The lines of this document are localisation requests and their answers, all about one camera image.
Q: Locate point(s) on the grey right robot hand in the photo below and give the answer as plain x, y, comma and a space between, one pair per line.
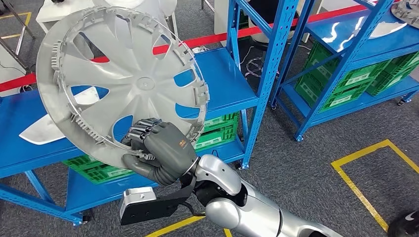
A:
167, 147

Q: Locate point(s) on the grey plastic wheel hubcap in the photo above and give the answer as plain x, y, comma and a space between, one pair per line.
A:
140, 83
407, 11

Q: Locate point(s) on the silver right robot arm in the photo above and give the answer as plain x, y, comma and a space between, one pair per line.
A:
248, 212

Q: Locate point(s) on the blue metal shelf rack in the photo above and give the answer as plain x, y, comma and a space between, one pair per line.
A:
396, 44
222, 75

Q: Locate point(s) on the small white plastic part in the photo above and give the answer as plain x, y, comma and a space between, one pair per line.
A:
389, 30

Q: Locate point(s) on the green plastic crate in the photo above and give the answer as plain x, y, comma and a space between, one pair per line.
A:
95, 170
343, 100
406, 63
360, 79
229, 117
226, 140
392, 85

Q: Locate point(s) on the white power strip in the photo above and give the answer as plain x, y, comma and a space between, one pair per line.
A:
199, 49

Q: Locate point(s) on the white plastic mirror cover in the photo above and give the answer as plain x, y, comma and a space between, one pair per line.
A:
42, 132

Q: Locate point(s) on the white desk side panel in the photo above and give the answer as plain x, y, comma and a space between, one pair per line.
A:
221, 16

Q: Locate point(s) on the office chair with chrome base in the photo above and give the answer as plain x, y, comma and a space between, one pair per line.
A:
262, 32

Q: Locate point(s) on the red barrier belt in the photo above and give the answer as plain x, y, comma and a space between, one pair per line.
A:
16, 82

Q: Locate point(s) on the white desk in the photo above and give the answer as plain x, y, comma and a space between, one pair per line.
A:
49, 14

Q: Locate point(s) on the white cabinet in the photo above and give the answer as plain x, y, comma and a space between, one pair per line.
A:
8, 65

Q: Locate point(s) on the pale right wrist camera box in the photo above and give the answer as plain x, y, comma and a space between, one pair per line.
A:
139, 195

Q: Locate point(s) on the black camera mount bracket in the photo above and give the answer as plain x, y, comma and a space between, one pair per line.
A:
154, 209

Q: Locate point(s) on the grey metal table frame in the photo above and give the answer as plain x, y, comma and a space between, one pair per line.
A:
19, 19

